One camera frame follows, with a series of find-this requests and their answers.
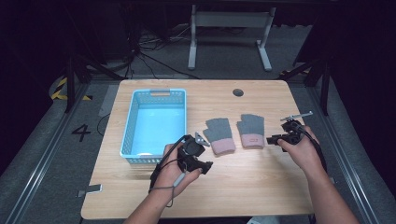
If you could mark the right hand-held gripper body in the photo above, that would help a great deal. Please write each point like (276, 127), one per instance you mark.
(294, 130)

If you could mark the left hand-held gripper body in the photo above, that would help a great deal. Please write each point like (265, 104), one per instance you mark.
(191, 149)

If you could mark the white metal desk frame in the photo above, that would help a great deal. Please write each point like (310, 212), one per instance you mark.
(230, 20)

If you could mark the yellow black hazard tape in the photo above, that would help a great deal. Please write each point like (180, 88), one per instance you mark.
(59, 90)

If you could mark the black metal stand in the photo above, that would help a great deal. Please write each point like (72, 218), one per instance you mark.
(323, 84)
(73, 81)

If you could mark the person's left hand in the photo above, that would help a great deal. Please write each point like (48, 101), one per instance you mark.
(169, 174)

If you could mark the grey pink knit glove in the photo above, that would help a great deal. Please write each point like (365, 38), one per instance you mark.
(219, 133)

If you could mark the grey pink glove with label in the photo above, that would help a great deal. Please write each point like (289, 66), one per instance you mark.
(251, 127)

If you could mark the grey tape piece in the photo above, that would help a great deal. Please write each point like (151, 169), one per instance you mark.
(91, 189)

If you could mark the person's right hand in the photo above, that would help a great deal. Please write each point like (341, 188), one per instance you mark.
(300, 155)

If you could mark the light blue plastic basket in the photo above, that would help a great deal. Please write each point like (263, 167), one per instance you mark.
(157, 123)

